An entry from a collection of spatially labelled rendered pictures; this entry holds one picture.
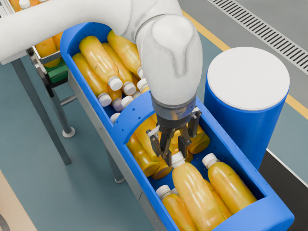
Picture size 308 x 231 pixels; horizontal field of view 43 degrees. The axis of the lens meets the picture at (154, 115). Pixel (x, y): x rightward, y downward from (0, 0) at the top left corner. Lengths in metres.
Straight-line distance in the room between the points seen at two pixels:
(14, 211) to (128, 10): 0.73
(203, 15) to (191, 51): 2.50
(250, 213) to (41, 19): 0.60
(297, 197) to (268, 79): 0.94
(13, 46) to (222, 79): 0.87
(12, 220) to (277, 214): 0.73
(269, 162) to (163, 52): 1.67
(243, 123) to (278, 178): 0.88
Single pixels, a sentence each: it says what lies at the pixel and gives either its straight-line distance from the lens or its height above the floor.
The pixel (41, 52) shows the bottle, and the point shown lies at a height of 0.99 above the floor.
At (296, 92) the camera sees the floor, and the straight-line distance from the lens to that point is 2.73.
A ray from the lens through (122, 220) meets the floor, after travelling 2.22.
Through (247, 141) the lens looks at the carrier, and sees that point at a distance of 1.47.
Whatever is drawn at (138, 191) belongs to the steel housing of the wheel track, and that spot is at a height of 0.87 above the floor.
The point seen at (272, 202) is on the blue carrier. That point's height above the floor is 1.21.
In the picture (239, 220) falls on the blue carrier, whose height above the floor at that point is 1.23.
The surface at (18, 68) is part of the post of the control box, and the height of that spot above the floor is 0.88.
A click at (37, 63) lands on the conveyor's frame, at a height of 0.90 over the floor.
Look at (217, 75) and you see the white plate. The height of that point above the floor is 1.04.
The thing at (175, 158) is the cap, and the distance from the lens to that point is 0.98.
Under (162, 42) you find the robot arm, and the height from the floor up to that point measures 1.64.
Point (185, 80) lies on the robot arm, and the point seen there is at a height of 1.57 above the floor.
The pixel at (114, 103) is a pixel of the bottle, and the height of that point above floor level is 1.02.
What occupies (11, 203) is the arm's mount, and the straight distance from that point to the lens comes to 1.25.
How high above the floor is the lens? 2.09
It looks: 56 degrees down
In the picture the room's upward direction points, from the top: 5 degrees counter-clockwise
